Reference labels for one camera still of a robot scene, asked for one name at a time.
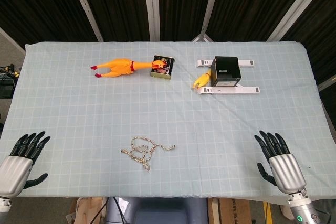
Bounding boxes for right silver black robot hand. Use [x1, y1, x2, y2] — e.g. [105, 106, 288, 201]
[254, 130, 308, 196]

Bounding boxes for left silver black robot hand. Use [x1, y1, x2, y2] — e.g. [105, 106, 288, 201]
[0, 131, 51, 198]

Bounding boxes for beige braided rope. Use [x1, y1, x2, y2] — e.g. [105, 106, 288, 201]
[120, 136, 176, 173]

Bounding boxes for light wooden board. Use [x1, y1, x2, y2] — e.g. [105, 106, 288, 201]
[65, 197, 107, 224]

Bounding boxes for black equipment with yellow parts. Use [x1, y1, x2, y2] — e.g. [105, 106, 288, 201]
[0, 63, 19, 99]

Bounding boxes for black open cardboard box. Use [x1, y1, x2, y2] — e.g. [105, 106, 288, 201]
[209, 56, 242, 88]

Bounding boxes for small yellow rubber duck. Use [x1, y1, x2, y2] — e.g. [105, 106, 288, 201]
[193, 68, 212, 90]

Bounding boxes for light blue checked tablecloth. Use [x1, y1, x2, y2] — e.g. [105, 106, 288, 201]
[0, 40, 336, 201]

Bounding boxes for grey-blue robot torso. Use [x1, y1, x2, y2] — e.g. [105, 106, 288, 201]
[104, 196, 209, 224]

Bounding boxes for large orange rubber chicken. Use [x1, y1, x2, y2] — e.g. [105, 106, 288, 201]
[90, 58, 166, 78]

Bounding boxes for black rectangular tin can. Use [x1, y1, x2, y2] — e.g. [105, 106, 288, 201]
[150, 55, 176, 81]

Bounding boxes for black backdrop curtain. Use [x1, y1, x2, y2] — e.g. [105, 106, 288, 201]
[0, 0, 336, 120]

